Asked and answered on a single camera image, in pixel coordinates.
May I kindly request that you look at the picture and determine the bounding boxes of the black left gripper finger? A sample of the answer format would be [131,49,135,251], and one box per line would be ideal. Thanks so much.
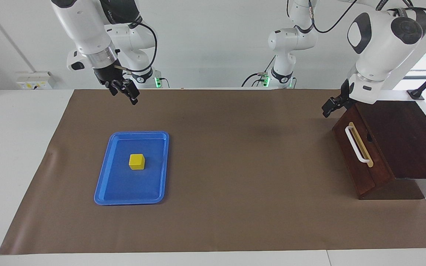
[322,97,347,118]

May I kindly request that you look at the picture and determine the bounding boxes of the white drawer handle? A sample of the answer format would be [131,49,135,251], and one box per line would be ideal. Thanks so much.
[345,125,372,163]

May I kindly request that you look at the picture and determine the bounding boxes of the yellow cube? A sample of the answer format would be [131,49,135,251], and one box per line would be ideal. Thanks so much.
[129,153,146,171]

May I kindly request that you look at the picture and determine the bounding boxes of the wooden drawer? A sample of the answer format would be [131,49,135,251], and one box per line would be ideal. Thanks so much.
[332,104,393,197]

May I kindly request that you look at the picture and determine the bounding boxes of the dark wooden drawer cabinet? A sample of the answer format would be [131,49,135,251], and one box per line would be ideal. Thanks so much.
[354,99,426,200]

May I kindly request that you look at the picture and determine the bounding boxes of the blue plastic tray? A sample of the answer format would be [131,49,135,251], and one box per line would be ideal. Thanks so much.
[94,131,170,206]

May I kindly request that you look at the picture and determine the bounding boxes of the brown table mat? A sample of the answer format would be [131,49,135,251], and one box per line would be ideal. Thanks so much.
[0,88,426,255]

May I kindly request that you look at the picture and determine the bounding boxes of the black right base cable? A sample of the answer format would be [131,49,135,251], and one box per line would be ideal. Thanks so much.
[124,72,170,89]

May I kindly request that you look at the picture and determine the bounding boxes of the black base cable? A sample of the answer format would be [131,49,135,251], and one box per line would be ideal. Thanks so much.
[241,55,298,88]
[124,72,170,89]

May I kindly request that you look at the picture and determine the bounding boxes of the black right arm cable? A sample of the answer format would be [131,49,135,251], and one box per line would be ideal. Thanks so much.
[115,22,158,73]

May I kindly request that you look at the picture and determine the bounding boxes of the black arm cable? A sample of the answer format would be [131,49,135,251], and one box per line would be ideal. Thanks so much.
[307,0,426,34]
[115,22,158,73]

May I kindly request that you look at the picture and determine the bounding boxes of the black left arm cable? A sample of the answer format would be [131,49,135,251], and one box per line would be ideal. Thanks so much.
[307,0,426,34]

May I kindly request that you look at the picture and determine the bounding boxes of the white wall socket strip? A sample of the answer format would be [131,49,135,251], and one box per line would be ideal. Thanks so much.
[16,72,53,90]

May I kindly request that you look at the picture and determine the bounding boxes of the black left base cable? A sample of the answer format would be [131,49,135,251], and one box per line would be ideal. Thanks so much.
[241,55,298,88]

